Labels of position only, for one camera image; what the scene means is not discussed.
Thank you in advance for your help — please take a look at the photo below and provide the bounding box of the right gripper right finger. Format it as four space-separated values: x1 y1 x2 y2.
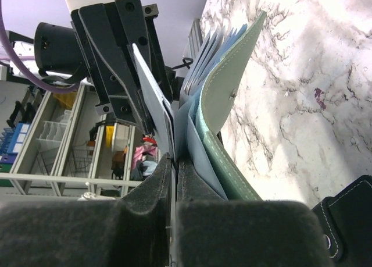
176 159 332 266

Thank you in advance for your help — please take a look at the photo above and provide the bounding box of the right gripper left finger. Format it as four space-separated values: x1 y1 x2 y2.
1 155 171 266

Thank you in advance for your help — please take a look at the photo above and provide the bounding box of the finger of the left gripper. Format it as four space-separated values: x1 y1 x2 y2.
71 3 151 133
115 0 173 101

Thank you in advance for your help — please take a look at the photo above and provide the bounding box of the grey credit card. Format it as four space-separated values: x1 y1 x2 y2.
132 44 174 161

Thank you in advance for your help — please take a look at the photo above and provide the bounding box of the green card holder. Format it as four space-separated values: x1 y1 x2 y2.
175 11 267 201

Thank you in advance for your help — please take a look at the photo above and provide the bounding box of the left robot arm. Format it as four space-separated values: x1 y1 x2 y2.
1 0 175 135

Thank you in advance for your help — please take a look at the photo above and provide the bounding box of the black card holder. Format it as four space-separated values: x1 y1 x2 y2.
312 175 371 267

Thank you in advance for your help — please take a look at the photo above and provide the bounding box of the aluminium frame rail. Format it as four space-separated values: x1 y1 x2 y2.
188 19 203 59

